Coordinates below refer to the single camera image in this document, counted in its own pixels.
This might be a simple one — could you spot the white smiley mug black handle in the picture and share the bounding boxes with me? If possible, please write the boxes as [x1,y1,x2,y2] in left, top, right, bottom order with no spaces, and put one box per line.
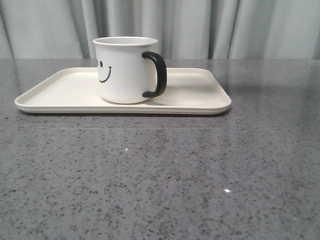
[93,36,167,104]

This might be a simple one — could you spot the cream rectangular plastic tray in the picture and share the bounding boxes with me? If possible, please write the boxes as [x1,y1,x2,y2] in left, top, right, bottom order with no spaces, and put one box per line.
[14,67,232,115]

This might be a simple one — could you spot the pale grey pleated curtain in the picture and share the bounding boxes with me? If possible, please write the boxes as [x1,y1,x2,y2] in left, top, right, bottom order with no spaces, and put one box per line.
[0,0,320,60]

